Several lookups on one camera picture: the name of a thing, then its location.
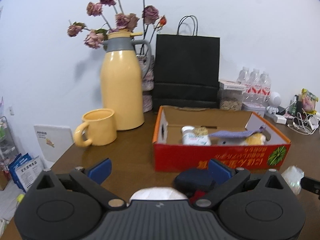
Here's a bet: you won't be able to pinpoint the stack of blue white packets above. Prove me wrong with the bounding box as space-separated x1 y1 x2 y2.
9 152 44 193

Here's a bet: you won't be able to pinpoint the tangle of white cables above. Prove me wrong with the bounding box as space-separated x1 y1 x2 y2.
287 110 320 136

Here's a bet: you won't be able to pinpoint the black paper bag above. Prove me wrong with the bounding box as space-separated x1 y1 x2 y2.
152 15 221 109

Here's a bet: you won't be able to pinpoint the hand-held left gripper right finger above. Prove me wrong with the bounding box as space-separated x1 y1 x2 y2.
195 159 285 209

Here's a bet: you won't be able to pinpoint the yellow pink snack packet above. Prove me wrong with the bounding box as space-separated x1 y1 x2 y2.
300 88 317 113

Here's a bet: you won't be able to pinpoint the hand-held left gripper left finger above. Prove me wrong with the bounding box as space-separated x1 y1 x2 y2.
35 158 127 209

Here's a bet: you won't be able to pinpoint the yellow white plush toy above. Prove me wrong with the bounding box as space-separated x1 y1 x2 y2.
217 133 267 146

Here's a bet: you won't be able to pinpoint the dried pink roses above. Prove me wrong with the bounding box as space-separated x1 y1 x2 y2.
67 0 167 55

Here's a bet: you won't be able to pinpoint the red fabric rose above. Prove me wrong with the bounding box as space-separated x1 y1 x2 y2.
189 190 208 204

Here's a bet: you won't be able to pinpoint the metal storage rack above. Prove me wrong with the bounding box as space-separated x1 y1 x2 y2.
0 116 19 160

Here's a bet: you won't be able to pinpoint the clear seed container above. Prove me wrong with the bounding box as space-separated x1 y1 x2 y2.
218 79 247 111

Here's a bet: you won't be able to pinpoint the yellow thermos jug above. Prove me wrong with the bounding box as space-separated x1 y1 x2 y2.
100 31 153 131

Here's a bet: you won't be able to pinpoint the white cotton swab container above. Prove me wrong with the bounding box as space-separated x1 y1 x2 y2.
181 126 212 146

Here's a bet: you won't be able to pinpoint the white robot toy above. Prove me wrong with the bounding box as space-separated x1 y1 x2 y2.
265 91 282 114

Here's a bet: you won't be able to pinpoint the red cardboard box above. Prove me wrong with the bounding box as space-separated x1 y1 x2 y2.
152 106 292 172

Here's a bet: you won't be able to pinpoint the navy zip pouch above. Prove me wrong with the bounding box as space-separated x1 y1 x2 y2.
174 169 217 195

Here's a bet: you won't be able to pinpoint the grey tin box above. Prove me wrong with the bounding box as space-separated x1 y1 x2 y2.
242 102 267 118

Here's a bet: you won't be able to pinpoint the black upright device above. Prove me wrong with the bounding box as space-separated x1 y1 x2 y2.
291 95 302 115

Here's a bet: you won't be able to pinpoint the iridescent plastic bag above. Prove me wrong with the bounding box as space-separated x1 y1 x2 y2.
281 165 305 195

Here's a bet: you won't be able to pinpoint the yellow mug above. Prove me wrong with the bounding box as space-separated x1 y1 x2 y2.
73 108 117 147

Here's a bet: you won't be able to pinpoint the purple knitted cloth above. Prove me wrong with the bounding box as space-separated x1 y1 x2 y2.
209 129 267 140

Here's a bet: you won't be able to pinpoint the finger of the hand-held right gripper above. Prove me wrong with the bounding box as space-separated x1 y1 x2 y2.
301 176 320 194

